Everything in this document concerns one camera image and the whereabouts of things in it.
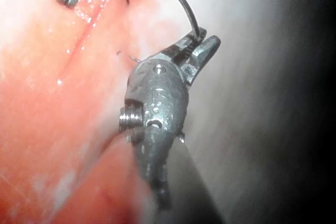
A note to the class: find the right arm needle driver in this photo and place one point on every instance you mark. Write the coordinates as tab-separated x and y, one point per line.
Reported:
160	98

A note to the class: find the right arm needle driver jaw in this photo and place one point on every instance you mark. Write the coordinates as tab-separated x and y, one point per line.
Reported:
204	53
181	48

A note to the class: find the curved steel needle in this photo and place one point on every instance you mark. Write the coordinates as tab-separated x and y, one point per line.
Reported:
189	14

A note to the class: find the tissue pad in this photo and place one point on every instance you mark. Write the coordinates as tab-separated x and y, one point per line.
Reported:
39	77

